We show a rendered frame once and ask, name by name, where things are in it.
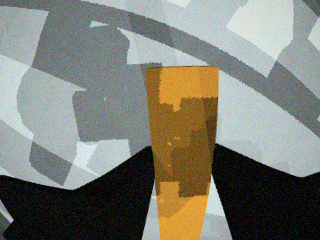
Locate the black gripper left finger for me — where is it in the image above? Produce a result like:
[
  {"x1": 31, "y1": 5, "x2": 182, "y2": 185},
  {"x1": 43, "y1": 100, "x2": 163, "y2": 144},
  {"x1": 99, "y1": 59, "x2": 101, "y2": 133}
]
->
[{"x1": 0, "y1": 145, "x2": 155, "y2": 240}]

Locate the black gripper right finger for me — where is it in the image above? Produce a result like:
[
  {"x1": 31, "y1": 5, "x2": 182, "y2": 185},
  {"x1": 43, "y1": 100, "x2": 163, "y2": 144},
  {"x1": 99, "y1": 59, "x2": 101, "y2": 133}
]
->
[{"x1": 211, "y1": 144, "x2": 320, "y2": 240}]

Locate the orange bar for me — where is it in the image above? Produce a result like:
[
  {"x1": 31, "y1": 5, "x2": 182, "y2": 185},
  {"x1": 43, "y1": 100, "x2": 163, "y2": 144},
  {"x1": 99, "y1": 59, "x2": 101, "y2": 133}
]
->
[{"x1": 145, "y1": 65, "x2": 219, "y2": 240}]

